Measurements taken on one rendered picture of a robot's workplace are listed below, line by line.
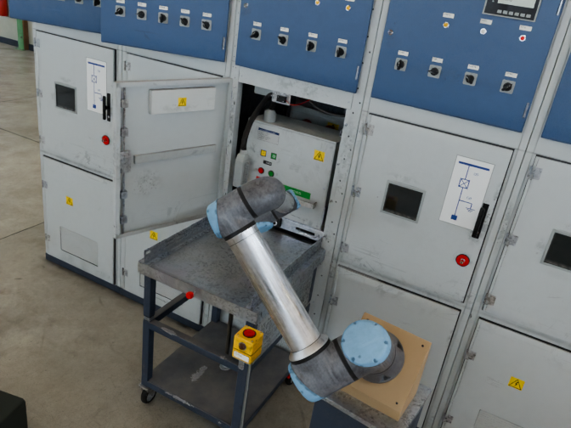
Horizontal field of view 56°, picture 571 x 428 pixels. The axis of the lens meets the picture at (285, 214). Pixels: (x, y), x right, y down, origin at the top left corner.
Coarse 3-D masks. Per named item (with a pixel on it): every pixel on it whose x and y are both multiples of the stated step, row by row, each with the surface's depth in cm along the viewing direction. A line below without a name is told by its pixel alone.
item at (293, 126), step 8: (256, 120) 269; (280, 120) 277; (288, 120) 279; (296, 120) 281; (288, 128) 262; (296, 128) 266; (304, 128) 268; (312, 128) 270; (320, 128) 272; (328, 128) 274; (312, 136) 257; (320, 136) 259; (328, 136) 261; (336, 136) 263; (336, 144) 254; (336, 152) 257; (328, 184) 261; (328, 192) 264; (328, 200) 269
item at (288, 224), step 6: (282, 222) 280; (288, 222) 278; (294, 222) 276; (288, 228) 279; (294, 228) 277; (300, 228) 276; (306, 228) 274; (312, 228) 272; (300, 234) 277; (312, 234) 274
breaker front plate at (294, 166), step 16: (256, 128) 270; (272, 128) 266; (256, 144) 273; (272, 144) 269; (288, 144) 265; (304, 144) 260; (320, 144) 256; (256, 160) 277; (272, 160) 272; (288, 160) 268; (304, 160) 263; (256, 176) 280; (288, 176) 270; (304, 176) 266; (320, 176) 262; (320, 192) 265; (304, 208) 272; (320, 208) 268; (320, 224) 270
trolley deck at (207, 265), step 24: (216, 240) 263; (288, 240) 273; (144, 264) 234; (168, 264) 237; (192, 264) 240; (216, 264) 242; (288, 264) 251; (312, 264) 256; (192, 288) 225; (216, 288) 225; (240, 288) 228; (240, 312) 216; (264, 312) 219
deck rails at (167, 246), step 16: (192, 224) 260; (208, 224) 274; (176, 240) 252; (192, 240) 259; (320, 240) 267; (144, 256) 233; (160, 256) 241; (304, 256) 252; (288, 272) 239; (256, 304) 216
